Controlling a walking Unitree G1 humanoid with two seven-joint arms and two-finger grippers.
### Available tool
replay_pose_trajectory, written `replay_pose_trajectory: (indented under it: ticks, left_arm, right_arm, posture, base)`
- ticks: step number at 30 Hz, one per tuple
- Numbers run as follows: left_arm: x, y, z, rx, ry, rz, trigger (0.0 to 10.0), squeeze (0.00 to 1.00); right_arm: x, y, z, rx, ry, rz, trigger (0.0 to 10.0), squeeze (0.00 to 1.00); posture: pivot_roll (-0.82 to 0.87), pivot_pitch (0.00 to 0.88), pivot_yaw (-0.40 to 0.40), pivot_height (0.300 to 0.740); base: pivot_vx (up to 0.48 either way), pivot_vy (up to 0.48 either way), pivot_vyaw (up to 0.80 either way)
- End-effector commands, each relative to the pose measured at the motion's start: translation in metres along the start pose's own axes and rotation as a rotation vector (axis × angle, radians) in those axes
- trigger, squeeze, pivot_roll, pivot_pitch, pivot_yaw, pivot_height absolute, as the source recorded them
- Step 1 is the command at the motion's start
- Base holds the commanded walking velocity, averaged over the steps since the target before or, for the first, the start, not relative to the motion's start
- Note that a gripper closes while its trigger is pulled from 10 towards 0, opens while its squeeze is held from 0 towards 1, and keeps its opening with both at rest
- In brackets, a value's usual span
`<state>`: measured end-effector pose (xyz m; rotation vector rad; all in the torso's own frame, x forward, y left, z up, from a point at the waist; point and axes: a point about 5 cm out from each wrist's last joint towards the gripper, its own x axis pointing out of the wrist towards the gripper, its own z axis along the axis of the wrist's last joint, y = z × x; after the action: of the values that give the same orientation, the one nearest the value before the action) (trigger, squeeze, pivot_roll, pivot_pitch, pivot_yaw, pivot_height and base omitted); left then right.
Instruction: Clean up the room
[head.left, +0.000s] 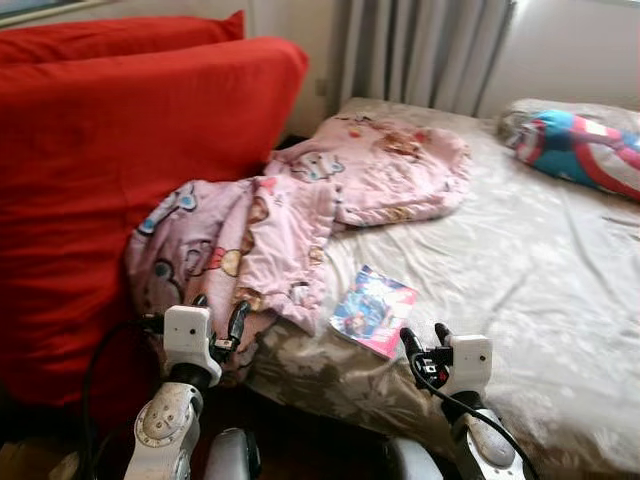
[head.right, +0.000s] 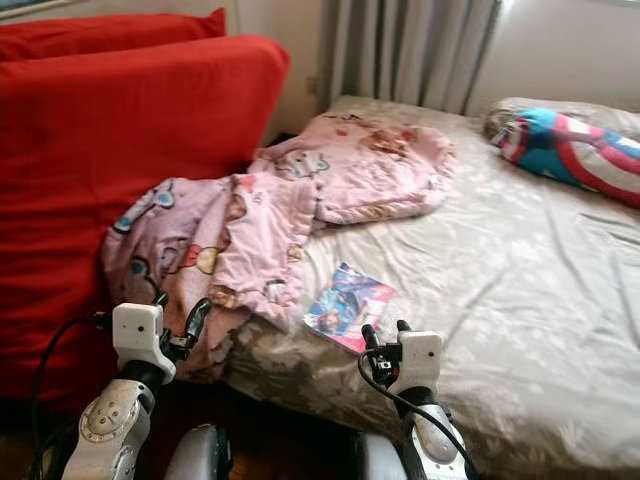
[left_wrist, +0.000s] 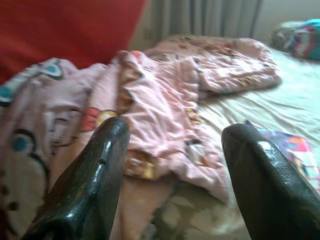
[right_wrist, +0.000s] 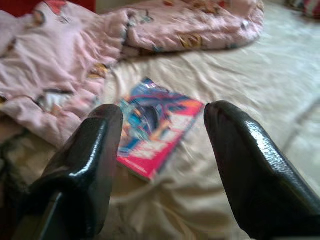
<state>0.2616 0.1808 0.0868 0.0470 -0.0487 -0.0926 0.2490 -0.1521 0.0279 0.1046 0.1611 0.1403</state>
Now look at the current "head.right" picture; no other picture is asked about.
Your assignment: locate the pink blue comic book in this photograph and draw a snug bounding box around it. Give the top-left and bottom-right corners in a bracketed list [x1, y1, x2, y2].
[303, 262, 397, 354]

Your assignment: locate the pink cartoon blanket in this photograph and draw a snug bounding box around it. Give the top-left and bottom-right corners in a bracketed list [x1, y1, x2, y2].
[102, 112, 458, 386]

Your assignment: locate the silver robot right leg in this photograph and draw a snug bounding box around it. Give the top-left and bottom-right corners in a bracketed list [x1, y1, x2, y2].
[355, 433, 411, 480]

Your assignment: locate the red folded futon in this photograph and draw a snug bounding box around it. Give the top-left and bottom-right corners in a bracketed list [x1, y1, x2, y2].
[0, 8, 291, 411]

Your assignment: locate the beige floral bed sheet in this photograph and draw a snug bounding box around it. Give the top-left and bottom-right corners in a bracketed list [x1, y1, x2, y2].
[225, 95, 640, 476]

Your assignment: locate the blue red striped bolster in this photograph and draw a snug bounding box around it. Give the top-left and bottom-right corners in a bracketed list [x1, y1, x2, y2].
[495, 108, 640, 209]

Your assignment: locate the grey pleated curtain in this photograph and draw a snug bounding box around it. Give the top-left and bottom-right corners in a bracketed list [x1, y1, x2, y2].
[322, 0, 501, 116]

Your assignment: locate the white window blind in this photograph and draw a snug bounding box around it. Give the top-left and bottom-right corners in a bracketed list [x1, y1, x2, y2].
[465, 0, 640, 111]

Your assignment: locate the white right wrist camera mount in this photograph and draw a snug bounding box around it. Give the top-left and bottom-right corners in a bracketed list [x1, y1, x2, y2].
[400, 332, 446, 393]

